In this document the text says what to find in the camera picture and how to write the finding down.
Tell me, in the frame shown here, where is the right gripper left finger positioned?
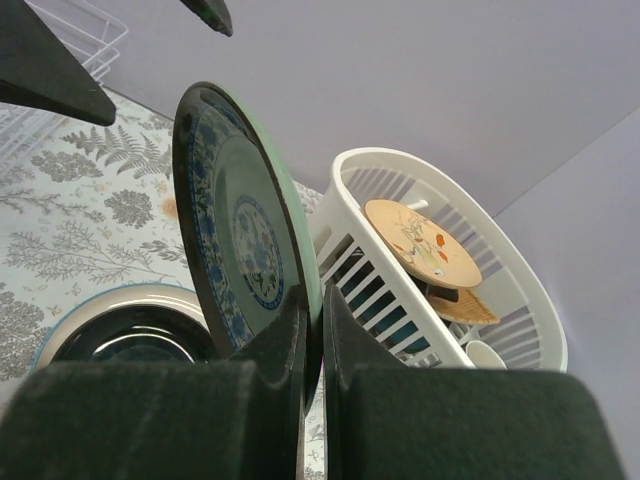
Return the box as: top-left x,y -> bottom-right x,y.
1,289 -> 308,479

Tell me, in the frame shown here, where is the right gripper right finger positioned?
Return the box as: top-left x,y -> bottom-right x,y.
323,286 -> 624,479

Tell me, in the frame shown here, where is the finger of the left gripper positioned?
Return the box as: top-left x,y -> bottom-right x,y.
1,1 -> 116,126
181,0 -> 233,37

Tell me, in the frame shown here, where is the blue floral green plate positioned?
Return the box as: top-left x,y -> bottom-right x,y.
171,80 -> 325,401

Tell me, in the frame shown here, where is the dark teal dish in basket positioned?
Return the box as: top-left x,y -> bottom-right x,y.
332,247 -> 430,355

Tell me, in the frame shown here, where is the white plastic slatted basket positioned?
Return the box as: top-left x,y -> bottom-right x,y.
309,147 -> 568,372

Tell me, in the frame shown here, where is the white cup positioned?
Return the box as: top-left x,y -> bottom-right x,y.
465,340 -> 507,370

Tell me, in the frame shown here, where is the dark brown plate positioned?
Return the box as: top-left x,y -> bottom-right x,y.
53,305 -> 218,364

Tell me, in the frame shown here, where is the tan fan-shaped plate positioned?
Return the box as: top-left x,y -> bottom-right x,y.
427,289 -> 500,326

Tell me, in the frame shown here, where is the floral table mat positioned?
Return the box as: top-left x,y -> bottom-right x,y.
0,87 -> 331,480

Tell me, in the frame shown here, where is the beige floral round plate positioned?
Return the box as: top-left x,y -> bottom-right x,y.
363,199 -> 483,289

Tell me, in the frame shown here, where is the white wire dish rack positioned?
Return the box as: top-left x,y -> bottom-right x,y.
1,1 -> 128,176

